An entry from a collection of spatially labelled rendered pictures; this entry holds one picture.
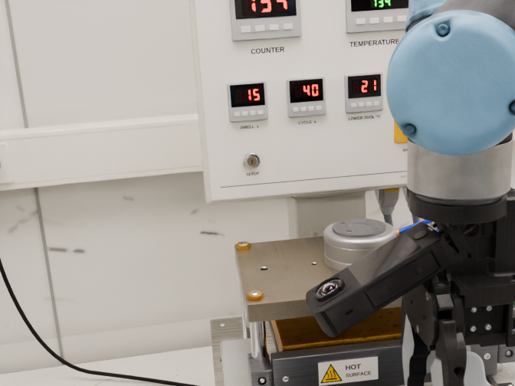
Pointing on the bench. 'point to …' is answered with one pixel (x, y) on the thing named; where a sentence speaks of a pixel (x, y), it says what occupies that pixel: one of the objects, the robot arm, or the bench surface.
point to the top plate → (304, 266)
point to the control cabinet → (300, 107)
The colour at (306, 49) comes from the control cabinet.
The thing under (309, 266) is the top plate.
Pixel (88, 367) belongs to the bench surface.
